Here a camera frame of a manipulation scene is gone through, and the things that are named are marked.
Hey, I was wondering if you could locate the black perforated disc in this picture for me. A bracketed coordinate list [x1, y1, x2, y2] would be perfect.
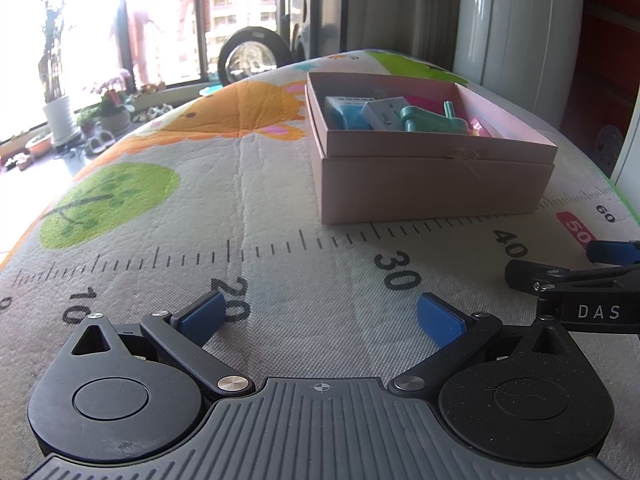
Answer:
[592, 125, 626, 177]

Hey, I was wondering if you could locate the pink cardboard box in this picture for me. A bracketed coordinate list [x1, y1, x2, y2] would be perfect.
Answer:
[305, 71, 558, 225]

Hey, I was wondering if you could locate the blue and white packet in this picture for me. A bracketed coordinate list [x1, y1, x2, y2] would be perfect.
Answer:
[324, 95, 378, 132]

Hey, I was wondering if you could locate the small green potted plant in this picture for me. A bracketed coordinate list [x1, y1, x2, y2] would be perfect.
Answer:
[75, 107, 101, 137]

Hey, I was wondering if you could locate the potted pink orchid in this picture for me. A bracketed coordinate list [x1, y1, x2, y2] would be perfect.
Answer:
[92, 70, 136, 133]

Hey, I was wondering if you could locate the grey curtain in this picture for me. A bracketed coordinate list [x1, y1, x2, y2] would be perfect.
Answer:
[420, 0, 586, 126]

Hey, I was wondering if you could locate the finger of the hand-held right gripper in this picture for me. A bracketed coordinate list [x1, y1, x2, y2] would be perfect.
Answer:
[586, 239, 640, 265]
[504, 259, 640, 295]

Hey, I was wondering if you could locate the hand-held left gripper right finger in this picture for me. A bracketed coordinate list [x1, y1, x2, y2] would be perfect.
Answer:
[390, 292, 576, 395]

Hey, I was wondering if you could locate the white appliance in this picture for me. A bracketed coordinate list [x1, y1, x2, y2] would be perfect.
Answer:
[287, 0, 351, 63]

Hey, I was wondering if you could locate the printed play mat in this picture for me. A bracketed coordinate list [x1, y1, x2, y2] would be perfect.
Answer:
[0, 49, 640, 480]

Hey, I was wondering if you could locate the grey and green toy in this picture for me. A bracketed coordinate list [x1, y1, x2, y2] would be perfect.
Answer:
[360, 99, 473, 136]

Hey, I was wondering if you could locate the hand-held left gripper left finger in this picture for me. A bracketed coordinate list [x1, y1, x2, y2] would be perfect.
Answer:
[70, 290, 254, 397]

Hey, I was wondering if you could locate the row of small shoes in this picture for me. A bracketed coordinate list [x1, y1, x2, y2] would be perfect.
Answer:
[132, 102, 176, 122]

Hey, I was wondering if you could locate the tall plant in white pot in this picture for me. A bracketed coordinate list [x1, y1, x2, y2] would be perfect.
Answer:
[30, 0, 83, 146]

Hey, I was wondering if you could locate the teal plastic toy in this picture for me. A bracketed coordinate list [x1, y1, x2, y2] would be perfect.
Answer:
[405, 92, 493, 138]

